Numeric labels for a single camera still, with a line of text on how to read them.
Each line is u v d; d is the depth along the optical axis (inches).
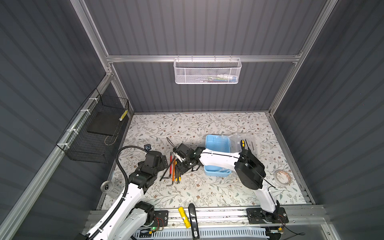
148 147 27.7
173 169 35.2
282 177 34.1
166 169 35.1
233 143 36.7
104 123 31.0
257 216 28.6
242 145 34.2
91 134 28.4
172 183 33.3
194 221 27.2
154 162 23.5
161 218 28.5
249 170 22.0
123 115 32.3
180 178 34.1
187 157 27.8
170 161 36.8
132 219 22.4
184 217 28.5
